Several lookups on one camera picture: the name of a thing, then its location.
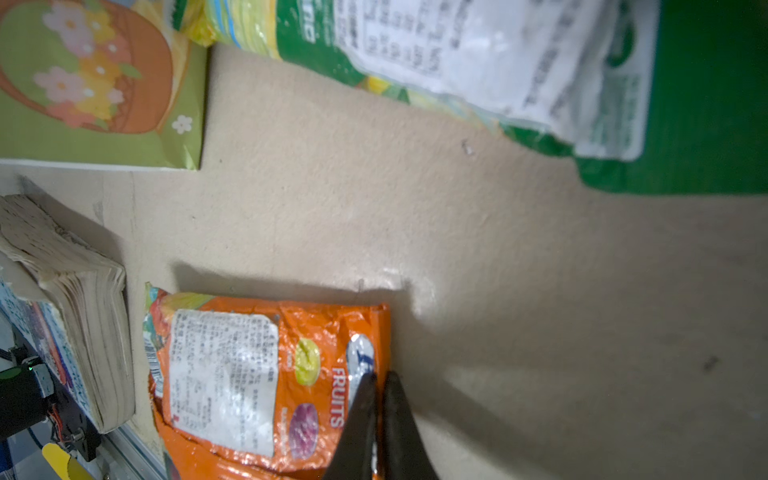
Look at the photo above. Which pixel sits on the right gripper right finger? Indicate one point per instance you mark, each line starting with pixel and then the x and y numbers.
pixel 405 456

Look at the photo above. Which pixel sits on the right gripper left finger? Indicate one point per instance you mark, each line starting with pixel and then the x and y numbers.
pixel 353 458

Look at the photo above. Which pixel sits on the large orange fruits candy bag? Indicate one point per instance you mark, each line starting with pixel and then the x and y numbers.
pixel 244 388

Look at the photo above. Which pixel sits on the white paper bag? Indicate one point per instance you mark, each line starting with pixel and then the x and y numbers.
pixel 100 84

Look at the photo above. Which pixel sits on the green spring tea candy bag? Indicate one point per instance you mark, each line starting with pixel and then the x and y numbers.
pixel 646 97

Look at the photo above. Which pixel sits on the yellow plastic scoop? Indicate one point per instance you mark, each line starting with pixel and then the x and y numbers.
pixel 64 464

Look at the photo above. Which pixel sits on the treehouse paperback book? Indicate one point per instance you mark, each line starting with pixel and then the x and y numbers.
pixel 67 301

